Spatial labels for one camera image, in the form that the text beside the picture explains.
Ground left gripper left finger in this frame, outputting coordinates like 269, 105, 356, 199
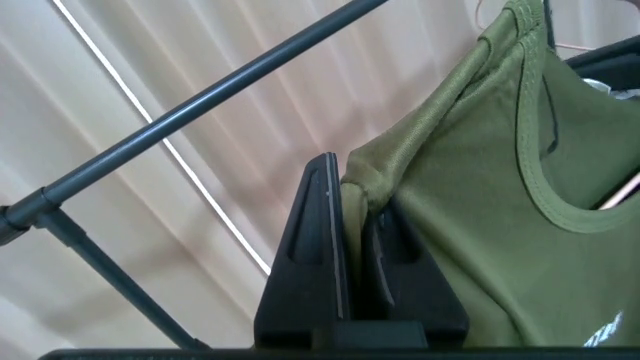
253, 152, 354, 350

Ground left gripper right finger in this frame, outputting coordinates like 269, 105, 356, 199
351, 198, 470, 350

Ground green sleeveless shirt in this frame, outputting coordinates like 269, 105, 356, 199
339, 0, 640, 349

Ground black clothes rack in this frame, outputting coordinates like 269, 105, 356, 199
0, 0, 390, 351

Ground beige curtain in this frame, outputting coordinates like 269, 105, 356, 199
0, 0, 640, 351

